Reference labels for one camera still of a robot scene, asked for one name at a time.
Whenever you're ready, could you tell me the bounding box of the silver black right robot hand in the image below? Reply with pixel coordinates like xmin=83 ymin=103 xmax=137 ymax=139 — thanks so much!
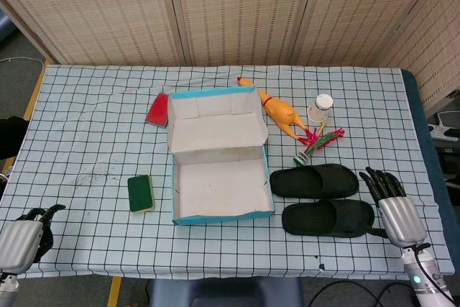
xmin=359 ymin=166 xmax=428 ymax=249

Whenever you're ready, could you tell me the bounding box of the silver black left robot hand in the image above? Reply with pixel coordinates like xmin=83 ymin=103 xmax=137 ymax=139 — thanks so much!
xmin=0 ymin=204 xmax=67 ymax=274

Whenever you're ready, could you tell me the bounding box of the black rubber slipper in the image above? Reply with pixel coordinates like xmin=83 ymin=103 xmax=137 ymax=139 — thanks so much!
xmin=269 ymin=163 xmax=360 ymax=199
xmin=281 ymin=198 xmax=376 ymax=239

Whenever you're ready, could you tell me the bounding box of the blue cardboard shoe box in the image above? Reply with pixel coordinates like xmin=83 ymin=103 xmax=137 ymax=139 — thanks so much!
xmin=166 ymin=86 xmax=276 ymax=226

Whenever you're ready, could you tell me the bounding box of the black equipment base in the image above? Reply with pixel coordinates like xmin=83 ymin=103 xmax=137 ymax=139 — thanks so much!
xmin=436 ymin=145 xmax=460 ymax=189

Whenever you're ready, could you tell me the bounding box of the black bag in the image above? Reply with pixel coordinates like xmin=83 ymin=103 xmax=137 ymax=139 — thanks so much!
xmin=0 ymin=115 xmax=29 ymax=160

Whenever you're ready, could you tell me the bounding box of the white chair base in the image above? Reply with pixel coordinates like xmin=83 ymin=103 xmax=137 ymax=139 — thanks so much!
xmin=427 ymin=111 xmax=460 ymax=141

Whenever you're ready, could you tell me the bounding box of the colourful feather shuttlecock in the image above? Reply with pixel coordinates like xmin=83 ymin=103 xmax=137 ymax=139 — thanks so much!
xmin=293 ymin=123 xmax=346 ymax=168

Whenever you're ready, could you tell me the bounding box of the blue checkered tablecloth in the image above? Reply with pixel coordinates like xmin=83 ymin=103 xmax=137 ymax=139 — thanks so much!
xmin=0 ymin=64 xmax=453 ymax=281

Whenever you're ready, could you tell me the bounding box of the green yellow sponge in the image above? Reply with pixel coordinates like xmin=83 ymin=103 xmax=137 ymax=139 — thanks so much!
xmin=127 ymin=174 xmax=156 ymax=214

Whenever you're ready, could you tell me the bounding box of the white paper cup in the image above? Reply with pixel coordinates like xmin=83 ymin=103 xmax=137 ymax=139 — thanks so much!
xmin=306 ymin=93 xmax=334 ymax=124

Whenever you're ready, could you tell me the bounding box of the yellow rubber chicken toy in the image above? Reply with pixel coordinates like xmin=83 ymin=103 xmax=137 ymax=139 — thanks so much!
xmin=236 ymin=76 xmax=310 ymax=141

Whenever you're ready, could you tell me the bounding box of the blue chair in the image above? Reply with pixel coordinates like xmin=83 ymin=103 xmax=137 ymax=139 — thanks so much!
xmin=149 ymin=277 xmax=305 ymax=307

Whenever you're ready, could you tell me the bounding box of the red flat pad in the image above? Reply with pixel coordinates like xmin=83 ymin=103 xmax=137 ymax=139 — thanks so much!
xmin=144 ymin=93 xmax=170 ymax=129

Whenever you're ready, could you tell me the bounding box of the blue container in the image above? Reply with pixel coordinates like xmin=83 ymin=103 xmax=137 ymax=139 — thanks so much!
xmin=0 ymin=15 xmax=15 ymax=40

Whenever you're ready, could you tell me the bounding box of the woven bamboo folding screen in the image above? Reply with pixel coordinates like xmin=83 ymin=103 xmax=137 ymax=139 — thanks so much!
xmin=0 ymin=0 xmax=460 ymax=106

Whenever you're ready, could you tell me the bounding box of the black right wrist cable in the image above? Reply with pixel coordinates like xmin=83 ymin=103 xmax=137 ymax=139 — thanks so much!
xmin=409 ymin=242 xmax=432 ymax=272

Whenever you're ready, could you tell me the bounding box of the black floor cable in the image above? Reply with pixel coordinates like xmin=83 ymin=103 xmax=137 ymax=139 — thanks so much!
xmin=305 ymin=278 xmax=418 ymax=307

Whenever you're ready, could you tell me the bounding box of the white floor cable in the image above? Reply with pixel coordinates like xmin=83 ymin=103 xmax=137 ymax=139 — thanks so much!
xmin=0 ymin=55 xmax=45 ymax=71

